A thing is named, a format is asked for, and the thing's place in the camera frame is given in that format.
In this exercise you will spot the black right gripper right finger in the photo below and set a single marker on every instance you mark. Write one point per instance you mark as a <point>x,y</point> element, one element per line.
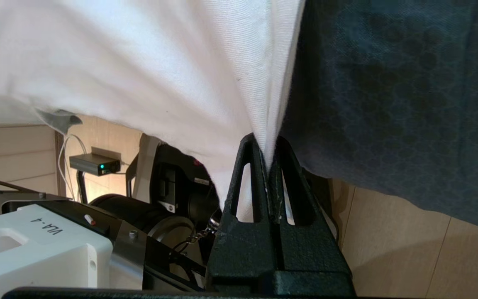
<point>313,253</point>

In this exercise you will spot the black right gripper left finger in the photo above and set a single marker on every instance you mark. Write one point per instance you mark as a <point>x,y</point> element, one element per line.
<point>243,249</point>

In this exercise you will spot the white t-shirt blue print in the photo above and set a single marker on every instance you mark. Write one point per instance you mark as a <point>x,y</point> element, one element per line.
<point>139,62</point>

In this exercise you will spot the small metal snap hook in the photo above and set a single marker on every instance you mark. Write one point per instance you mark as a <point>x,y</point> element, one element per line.
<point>210,226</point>

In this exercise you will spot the black robot body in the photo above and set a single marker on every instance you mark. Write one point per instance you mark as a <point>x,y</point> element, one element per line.
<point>168,178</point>

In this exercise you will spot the blue bed with headboard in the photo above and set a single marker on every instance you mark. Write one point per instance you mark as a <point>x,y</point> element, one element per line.
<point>388,104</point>

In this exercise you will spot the small black box green light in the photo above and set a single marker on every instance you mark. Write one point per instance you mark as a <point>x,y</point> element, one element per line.
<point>91,164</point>

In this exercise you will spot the white robot chassis cover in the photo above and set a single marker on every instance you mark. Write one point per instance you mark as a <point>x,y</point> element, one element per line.
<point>35,257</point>

